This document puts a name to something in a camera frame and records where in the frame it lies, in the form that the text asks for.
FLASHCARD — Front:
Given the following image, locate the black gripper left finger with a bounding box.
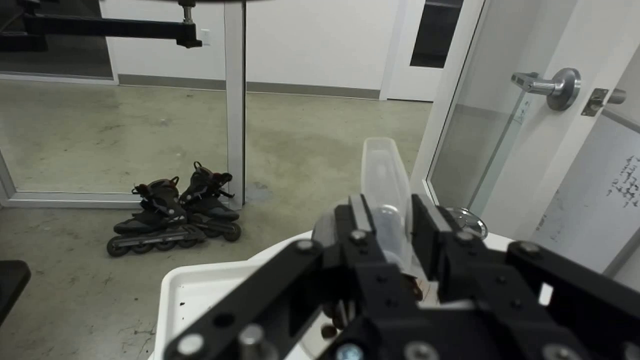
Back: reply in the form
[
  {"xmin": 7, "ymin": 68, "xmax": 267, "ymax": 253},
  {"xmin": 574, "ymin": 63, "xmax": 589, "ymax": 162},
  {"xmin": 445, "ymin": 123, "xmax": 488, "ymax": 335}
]
[{"xmin": 333, "ymin": 195, "xmax": 403, "ymax": 296}]

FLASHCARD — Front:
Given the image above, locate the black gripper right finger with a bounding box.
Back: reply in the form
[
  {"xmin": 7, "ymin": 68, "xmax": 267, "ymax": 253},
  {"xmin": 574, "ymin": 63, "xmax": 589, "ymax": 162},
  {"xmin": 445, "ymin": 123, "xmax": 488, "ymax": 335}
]
[{"xmin": 411, "ymin": 195, "xmax": 468, "ymax": 283}]

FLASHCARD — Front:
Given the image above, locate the clear plastic measuring cup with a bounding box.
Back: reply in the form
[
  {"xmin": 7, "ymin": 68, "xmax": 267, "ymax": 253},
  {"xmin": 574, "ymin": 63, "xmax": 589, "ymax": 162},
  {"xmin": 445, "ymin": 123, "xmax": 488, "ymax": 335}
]
[{"xmin": 359, "ymin": 137, "xmax": 429, "ymax": 283}]

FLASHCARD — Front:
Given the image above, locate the black inline skate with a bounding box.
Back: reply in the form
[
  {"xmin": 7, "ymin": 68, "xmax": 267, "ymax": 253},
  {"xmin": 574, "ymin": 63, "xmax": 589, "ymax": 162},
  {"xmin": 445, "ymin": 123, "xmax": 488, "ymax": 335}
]
[
  {"xmin": 178, "ymin": 160, "xmax": 244, "ymax": 244},
  {"xmin": 106, "ymin": 176, "xmax": 208, "ymax": 258}
]

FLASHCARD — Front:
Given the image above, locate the white rectangular tray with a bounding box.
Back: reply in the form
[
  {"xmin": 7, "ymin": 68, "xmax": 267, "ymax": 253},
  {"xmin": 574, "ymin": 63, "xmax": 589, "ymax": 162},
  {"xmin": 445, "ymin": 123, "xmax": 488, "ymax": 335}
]
[{"xmin": 149, "ymin": 228, "xmax": 516, "ymax": 360}]

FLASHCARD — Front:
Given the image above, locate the white door dark window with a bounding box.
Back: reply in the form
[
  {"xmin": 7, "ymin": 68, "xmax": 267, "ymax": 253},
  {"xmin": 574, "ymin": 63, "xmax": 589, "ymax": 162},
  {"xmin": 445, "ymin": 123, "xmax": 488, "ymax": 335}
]
[{"xmin": 379, "ymin": 0, "xmax": 468, "ymax": 105}]

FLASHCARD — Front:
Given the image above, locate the door latch plate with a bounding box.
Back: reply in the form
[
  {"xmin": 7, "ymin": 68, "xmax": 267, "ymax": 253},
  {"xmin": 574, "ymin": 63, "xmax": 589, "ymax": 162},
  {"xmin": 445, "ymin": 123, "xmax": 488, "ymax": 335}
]
[{"xmin": 578, "ymin": 86, "xmax": 613, "ymax": 118}]

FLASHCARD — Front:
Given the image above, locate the white framed glass door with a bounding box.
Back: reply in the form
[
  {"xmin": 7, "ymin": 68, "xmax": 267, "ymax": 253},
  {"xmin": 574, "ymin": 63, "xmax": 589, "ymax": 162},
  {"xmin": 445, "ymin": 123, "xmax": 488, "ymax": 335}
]
[{"xmin": 408, "ymin": 0, "xmax": 640, "ymax": 277}]

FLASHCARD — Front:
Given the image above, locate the grey metal frame post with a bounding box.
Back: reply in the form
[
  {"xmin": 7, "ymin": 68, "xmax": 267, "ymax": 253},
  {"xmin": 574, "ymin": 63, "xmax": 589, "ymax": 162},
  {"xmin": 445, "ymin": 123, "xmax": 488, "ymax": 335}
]
[{"xmin": 222, "ymin": 0, "xmax": 250, "ymax": 208}]

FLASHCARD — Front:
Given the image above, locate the steel door lever handle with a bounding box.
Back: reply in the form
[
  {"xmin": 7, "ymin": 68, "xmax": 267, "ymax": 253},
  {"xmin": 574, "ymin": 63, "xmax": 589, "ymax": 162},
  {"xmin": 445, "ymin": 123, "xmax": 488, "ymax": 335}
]
[{"xmin": 510, "ymin": 67, "xmax": 584, "ymax": 115}]

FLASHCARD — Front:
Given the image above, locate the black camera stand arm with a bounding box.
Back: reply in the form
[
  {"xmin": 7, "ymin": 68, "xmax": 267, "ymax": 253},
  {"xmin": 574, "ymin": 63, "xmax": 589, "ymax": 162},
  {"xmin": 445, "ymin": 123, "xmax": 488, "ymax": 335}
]
[{"xmin": 0, "ymin": 0, "xmax": 206, "ymax": 53}]

